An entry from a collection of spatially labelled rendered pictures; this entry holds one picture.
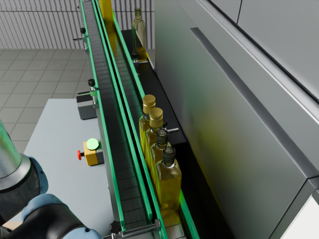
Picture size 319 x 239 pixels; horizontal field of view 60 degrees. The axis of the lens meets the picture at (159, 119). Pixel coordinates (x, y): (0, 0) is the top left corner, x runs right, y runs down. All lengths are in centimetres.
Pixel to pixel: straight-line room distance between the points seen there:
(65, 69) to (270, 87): 279
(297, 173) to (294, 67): 15
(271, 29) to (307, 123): 16
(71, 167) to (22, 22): 258
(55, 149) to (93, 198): 30
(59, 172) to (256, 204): 79
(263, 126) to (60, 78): 267
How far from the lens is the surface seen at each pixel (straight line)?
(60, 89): 285
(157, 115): 70
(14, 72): 329
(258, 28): 52
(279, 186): 49
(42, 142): 129
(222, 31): 59
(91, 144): 107
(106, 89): 126
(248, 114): 52
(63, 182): 112
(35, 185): 79
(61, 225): 55
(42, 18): 343
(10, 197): 77
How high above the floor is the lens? 163
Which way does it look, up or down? 44 degrees down
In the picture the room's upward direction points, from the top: straight up
